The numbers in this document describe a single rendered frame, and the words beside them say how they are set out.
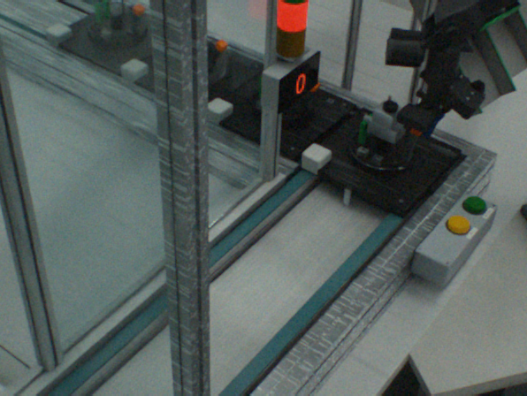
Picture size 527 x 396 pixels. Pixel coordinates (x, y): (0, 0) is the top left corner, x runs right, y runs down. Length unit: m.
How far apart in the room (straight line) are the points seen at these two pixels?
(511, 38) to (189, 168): 1.43
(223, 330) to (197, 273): 0.65
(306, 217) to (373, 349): 0.30
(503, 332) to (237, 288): 0.49
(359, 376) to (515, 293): 0.37
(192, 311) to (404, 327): 0.79
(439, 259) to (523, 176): 0.46
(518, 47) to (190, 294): 1.39
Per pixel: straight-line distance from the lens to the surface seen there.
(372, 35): 2.32
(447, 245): 1.56
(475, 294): 1.63
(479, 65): 1.90
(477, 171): 1.74
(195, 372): 0.88
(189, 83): 0.63
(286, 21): 1.40
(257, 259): 1.54
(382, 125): 1.65
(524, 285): 1.67
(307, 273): 1.52
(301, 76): 1.47
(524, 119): 2.10
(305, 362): 1.34
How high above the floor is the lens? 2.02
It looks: 42 degrees down
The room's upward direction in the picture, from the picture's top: 3 degrees clockwise
